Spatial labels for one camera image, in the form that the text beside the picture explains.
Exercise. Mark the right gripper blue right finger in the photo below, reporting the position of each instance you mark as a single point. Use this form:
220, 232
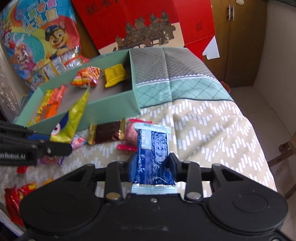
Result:
188, 172

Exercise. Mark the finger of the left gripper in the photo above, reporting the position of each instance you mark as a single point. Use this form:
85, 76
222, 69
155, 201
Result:
23, 147

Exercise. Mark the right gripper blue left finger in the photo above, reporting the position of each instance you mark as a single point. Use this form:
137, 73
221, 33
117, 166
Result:
116, 173

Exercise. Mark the blue biscuit packet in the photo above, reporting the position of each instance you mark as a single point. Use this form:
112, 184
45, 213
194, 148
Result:
153, 176

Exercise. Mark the yellow green snack packet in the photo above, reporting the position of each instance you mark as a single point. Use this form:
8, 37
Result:
66, 128

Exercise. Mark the pink snack packet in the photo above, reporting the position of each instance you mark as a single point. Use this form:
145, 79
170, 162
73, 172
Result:
130, 143

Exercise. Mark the yellow snack stick packet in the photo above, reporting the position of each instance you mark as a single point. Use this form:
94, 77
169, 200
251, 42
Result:
41, 107

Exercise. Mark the brown gold snack packet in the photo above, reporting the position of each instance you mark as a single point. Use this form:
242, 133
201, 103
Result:
107, 132

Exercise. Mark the orange snack stick packet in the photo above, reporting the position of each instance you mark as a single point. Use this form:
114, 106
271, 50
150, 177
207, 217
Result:
54, 102

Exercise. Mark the grey embroidered curtain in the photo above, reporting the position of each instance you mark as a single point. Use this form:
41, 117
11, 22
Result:
11, 88

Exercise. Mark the mint green cardboard box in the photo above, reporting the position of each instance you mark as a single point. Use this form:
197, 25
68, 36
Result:
104, 105

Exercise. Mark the patterned bed quilt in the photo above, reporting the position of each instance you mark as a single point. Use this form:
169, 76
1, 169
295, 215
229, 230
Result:
174, 89

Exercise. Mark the orange plastic basin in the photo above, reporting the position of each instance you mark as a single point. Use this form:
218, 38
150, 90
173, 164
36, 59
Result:
226, 86

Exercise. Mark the orange red noodle snack packet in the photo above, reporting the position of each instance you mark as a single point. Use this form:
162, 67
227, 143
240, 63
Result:
87, 77

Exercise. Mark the cartoon puppy snack gift bag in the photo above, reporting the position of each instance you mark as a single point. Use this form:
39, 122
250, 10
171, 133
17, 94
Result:
41, 39

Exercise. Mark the red gift bag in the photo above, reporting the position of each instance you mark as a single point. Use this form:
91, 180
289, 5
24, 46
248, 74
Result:
119, 25

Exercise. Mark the wooden wardrobe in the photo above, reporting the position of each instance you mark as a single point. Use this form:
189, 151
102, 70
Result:
239, 31

